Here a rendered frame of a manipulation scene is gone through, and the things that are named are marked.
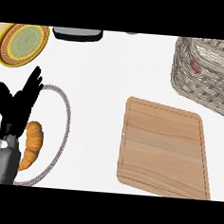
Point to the white plate with patterned rim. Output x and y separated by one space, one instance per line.
62 126

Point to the grey wicker basket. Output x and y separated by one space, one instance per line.
205 73

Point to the orange croissant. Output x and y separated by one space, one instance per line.
33 142

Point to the black and grey appliance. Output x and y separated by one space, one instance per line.
77 34

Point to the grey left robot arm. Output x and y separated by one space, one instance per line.
1 165

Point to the yellow can with green end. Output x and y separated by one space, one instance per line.
22 44

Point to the wooden cutting board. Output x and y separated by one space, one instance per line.
164 149

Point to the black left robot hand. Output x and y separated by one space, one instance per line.
17 106

